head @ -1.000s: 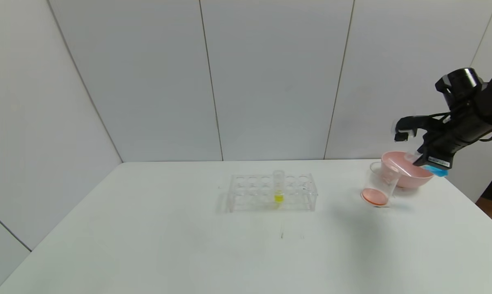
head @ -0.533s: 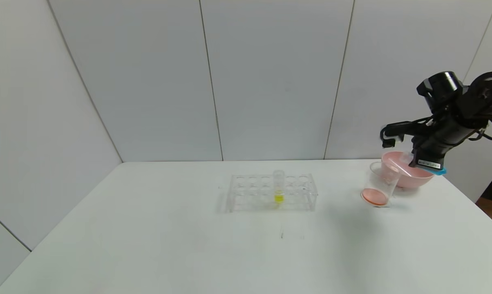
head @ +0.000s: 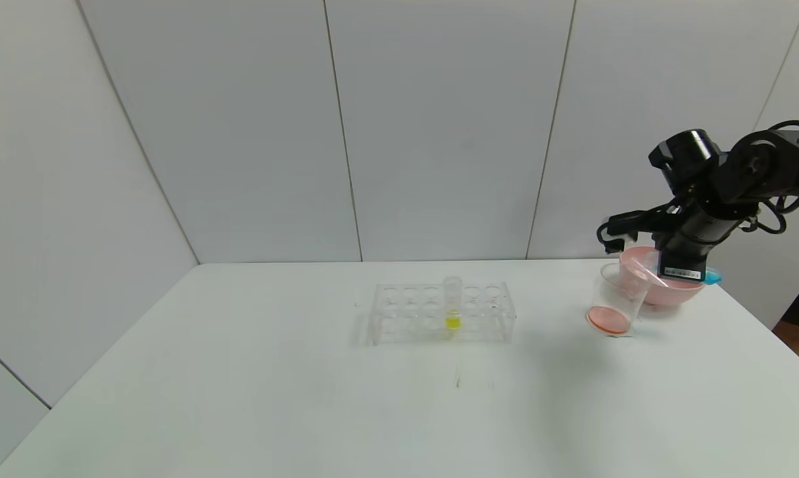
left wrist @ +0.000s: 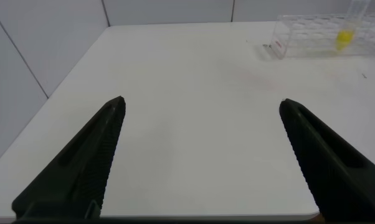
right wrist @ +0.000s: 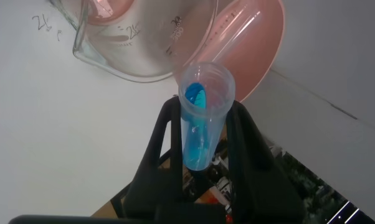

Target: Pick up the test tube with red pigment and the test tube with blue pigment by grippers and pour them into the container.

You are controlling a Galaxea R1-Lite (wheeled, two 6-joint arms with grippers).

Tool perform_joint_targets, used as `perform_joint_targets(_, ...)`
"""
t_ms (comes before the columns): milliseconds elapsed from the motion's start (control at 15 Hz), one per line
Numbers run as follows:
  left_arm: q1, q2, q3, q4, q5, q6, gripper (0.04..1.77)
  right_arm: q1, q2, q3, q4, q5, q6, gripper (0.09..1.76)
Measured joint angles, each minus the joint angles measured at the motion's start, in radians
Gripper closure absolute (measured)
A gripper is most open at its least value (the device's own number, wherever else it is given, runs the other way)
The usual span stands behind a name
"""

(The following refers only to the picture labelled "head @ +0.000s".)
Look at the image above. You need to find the clear glass beaker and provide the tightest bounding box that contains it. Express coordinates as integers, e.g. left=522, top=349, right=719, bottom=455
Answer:
left=585, top=263, right=652, bottom=337

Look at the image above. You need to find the test tube with blue pigment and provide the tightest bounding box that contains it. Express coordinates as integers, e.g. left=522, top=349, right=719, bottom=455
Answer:
left=628, top=256, right=723, bottom=286

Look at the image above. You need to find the clear plastic test tube rack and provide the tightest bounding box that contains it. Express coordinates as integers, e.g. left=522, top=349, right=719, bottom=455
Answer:
left=372, top=282, right=516, bottom=346

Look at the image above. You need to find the pink bowl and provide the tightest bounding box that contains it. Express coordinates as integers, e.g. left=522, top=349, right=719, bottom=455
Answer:
left=620, top=246, right=708, bottom=307

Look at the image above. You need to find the test tube with yellow pigment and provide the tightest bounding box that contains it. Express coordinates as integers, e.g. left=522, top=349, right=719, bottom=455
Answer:
left=443, top=276, right=464, bottom=331

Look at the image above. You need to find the black cable with white tag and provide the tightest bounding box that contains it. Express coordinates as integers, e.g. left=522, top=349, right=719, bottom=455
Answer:
left=745, top=119, right=799, bottom=234

